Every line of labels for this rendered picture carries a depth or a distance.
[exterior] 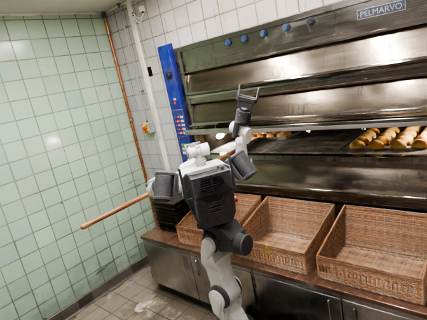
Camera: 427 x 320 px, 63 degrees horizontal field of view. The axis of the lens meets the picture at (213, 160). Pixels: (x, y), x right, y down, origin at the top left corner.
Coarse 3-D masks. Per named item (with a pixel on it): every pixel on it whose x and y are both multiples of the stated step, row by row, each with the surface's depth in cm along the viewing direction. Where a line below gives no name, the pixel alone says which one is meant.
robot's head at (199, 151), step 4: (200, 144) 184; (204, 144) 183; (192, 148) 183; (196, 148) 182; (200, 148) 182; (204, 148) 182; (208, 148) 182; (192, 152) 182; (196, 152) 182; (200, 152) 183; (204, 152) 182; (208, 152) 183; (192, 156) 182; (196, 156) 186; (200, 156) 184; (196, 160) 184; (200, 160) 183; (204, 160) 184
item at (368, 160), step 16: (272, 160) 261; (288, 160) 252; (304, 160) 243; (320, 160) 235; (336, 160) 228; (352, 160) 221; (368, 160) 214; (384, 160) 208; (400, 160) 202; (416, 160) 197
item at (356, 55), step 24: (312, 48) 219; (336, 48) 208; (360, 48) 199; (384, 48) 190; (408, 48) 182; (192, 72) 290; (216, 72) 272; (240, 72) 256; (264, 72) 242; (288, 72) 229; (312, 72) 218; (336, 72) 206
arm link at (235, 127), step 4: (236, 120) 197; (240, 120) 195; (244, 120) 195; (248, 120) 196; (232, 124) 202; (236, 124) 194; (240, 124) 196; (244, 124) 197; (232, 128) 201; (236, 128) 195; (240, 128) 198; (244, 128) 198; (232, 132) 204; (236, 132) 197; (240, 132) 198; (232, 136) 198; (236, 136) 198
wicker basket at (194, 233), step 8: (248, 200) 283; (256, 200) 272; (240, 208) 289; (248, 208) 283; (256, 208) 272; (192, 216) 294; (240, 216) 289; (248, 216) 263; (184, 224) 287; (192, 224) 294; (240, 224) 256; (184, 232) 276; (192, 232) 270; (200, 232) 263; (184, 240) 279; (192, 240) 274; (200, 240) 267
